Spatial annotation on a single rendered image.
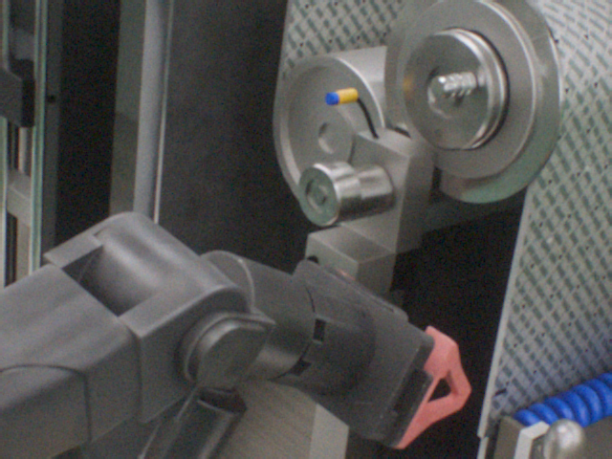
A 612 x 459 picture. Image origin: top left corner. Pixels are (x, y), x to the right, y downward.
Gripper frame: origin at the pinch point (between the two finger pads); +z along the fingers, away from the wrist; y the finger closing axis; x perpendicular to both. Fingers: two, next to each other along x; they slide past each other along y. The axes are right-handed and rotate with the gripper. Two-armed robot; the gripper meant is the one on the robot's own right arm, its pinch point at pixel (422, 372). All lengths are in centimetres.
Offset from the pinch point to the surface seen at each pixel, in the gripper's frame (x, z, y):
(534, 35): 21.1, -3.0, -2.3
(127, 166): -5, 36, -76
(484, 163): 13.2, 0.6, -3.7
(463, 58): 18.1, -3.7, -5.6
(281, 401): -12.2, 19.8, -24.4
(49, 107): 2.4, -8.3, -34.7
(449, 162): 12.3, 1.0, -6.4
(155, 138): 3.0, 8.1, -41.6
